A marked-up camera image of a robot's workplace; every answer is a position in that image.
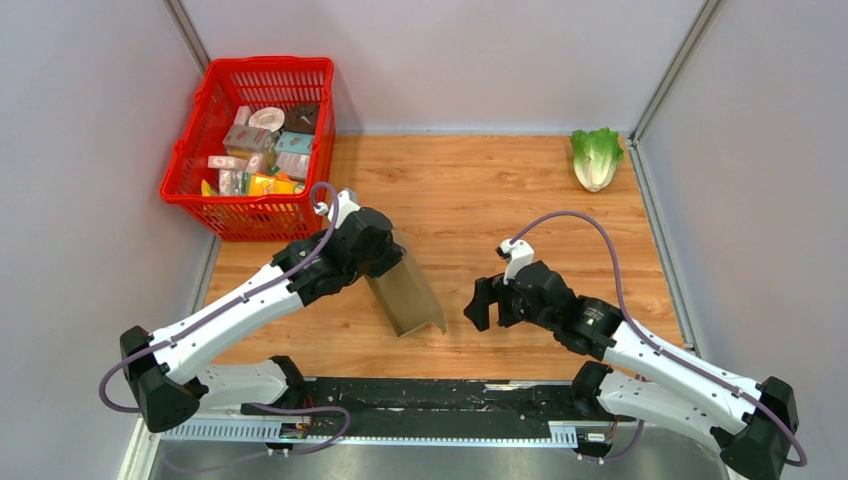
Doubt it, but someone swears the brown cardboard paper box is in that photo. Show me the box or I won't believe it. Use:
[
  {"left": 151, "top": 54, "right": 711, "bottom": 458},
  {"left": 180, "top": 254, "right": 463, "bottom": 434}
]
[{"left": 366, "top": 229, "right": 448, "bottom": 337}]

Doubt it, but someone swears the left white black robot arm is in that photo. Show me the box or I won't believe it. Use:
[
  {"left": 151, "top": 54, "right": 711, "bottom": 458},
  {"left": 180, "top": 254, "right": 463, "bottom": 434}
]
[{"left": 119, "top": 207, "right": 405, "bottom": 433}]

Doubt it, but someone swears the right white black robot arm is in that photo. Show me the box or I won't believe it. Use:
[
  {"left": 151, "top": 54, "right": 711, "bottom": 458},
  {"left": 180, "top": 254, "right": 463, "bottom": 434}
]
[{"left": 464, "top": 261, "right": 799, "bottom": 479}]

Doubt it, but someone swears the teal small box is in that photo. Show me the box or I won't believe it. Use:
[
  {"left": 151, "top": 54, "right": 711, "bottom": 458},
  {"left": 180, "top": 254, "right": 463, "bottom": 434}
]
[{"left": 274, "top": 131, "right": 315, "bottom": 155}]

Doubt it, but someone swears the pink grey carton box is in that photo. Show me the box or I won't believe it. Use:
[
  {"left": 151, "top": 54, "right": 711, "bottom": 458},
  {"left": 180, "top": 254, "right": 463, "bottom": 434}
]
[{"left": 222, "top": 124, "right": 275, "bottom": 153}]

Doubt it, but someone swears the pink white small box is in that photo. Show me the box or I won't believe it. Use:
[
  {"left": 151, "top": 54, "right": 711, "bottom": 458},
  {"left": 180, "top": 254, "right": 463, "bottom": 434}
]
[{"left": 207, "top": 155, "right": 248, "bottom": 171}]

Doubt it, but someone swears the orange yellow snack packet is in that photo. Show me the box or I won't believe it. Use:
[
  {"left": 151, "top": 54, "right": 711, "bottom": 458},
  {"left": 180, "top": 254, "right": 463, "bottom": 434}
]
[{"left": 246, "top": 174, "right": 304, "bottom": 197}]

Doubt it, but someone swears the dark brown round item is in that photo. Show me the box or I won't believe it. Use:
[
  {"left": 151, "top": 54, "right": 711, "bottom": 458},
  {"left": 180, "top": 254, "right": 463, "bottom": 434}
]
[{"left": 283, "top": 102, "right": 320, "bottom": 135}]

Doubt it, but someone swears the green lettuce head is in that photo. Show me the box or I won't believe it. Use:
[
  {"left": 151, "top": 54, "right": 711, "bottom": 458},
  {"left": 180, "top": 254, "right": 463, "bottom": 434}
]
[{"left": 571, "top": 127, "right": 624, "bottom": 193}]

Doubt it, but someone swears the red plastic shopping basket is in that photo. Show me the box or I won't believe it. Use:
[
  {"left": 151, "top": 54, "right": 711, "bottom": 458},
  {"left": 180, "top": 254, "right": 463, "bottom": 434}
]
[{"left": 160, "top": 56, "right": 335, "bottom": 242}]

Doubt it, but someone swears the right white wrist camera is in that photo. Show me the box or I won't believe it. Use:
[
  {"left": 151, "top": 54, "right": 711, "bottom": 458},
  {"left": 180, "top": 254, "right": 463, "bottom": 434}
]
[{"left": 496, "top": 239, "right": 535, "bottom": 284}]

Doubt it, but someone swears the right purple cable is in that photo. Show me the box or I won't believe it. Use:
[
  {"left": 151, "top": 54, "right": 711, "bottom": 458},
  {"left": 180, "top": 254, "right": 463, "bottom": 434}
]
[{"left": 508, "top": 211, "right": 808, "bottom": 468}]

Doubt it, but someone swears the purple cable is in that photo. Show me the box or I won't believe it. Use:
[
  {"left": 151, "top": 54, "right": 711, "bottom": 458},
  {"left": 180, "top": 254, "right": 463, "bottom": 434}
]
[
  {"left": 99, "top": 182, "right": 340, "bottom": 415},
  {"left": 508, "top": 211, "right": 808, "bottom": 468}
]

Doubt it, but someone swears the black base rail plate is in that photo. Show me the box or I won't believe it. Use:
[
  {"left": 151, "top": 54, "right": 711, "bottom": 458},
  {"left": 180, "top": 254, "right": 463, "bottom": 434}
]
[{"left": 275, "top": 377, "right": 618, "bottom": 442}]

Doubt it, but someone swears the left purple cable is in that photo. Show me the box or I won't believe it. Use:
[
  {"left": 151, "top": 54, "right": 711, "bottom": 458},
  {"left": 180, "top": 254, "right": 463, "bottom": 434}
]
[{"left": 99, "top": 182, "right": 340, "bottom": 415}]

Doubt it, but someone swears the white perforated cable tray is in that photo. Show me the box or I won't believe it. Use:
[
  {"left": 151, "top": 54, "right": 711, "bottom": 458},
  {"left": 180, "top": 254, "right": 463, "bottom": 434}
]
[{"left": 161, "top": 423, "right": 579, "bottom": 446}]

